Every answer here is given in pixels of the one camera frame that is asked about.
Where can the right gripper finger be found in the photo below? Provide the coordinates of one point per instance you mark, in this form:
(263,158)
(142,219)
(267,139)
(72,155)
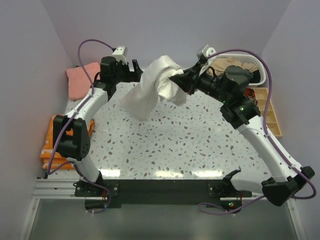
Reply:
(182,85)
(179,76)

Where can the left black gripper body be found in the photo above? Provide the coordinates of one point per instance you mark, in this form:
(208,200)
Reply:
(130,74)

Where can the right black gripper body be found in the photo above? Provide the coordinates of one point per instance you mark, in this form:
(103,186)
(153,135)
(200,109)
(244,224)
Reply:
(191,81)

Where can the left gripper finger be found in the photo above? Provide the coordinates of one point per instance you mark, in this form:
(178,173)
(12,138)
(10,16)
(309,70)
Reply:
(125,67)
(136,66)

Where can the white floral print t-shirt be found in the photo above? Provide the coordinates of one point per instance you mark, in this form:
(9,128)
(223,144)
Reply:
(155,85)

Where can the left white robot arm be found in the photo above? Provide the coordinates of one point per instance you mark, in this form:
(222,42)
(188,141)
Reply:
(71,137)

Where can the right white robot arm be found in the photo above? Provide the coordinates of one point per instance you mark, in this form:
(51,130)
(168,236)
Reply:
(287,175)

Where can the beige garment in basket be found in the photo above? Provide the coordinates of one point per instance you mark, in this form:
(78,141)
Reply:
(220,64)

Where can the folded pink t-shirt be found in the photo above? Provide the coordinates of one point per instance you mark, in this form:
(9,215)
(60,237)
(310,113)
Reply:
(78,82)

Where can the white plastic laundry basket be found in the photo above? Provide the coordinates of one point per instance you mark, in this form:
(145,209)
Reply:
(246,58)

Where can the red black patterned socks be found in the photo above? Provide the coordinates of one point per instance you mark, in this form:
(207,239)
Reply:
(250,93)

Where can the dark grey garment in basket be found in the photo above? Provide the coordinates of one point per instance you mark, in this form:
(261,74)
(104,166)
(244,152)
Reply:
(256,77)

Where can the wooden compartment organizer tray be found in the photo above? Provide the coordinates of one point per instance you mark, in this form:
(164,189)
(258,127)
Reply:
(261,94)

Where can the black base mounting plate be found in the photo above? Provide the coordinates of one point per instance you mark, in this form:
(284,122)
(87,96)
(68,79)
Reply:
(115,193)

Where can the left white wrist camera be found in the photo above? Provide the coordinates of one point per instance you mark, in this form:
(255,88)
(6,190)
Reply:
(120,54)

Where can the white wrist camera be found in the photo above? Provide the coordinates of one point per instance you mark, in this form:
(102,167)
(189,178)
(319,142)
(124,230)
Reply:
(205,51)
(120,54)

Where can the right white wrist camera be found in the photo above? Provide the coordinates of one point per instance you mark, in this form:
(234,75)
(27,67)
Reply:
(205,51)

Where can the aluminium rail frame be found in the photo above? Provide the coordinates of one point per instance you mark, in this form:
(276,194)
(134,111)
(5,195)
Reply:
(52,189)

